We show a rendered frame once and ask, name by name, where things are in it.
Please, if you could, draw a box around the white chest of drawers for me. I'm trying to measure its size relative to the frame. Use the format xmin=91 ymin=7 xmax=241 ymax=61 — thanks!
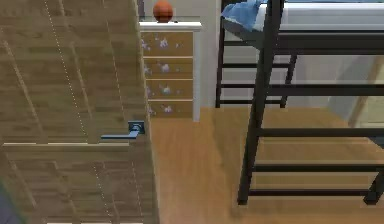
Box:
xmin=138 ymin=21 xmax=203 ymax=123

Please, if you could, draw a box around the black metal bunk bed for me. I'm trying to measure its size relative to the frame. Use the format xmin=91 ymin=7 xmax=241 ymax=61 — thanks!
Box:
xmin=215 ymin=0 xmax=384 ymax=206

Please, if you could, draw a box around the orange basketball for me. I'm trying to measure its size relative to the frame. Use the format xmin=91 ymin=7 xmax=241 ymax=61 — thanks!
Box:
xmin=152 ymin=0 xmax=174 ymax=24

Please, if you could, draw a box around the blue cloth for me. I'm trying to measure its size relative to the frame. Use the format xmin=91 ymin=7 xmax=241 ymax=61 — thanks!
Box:
xmin=220 ymin=0 xmax=268 ymax=33

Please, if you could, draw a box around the brown wooden room door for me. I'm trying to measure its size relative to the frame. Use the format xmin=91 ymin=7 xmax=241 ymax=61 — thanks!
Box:
xmin=0 ymin=0 xmax=160 ymax=224

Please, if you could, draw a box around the dark blue door handle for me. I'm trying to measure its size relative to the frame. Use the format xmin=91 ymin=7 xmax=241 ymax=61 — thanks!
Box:
xmin=100 ymin=120 xmax=146 ymax=141

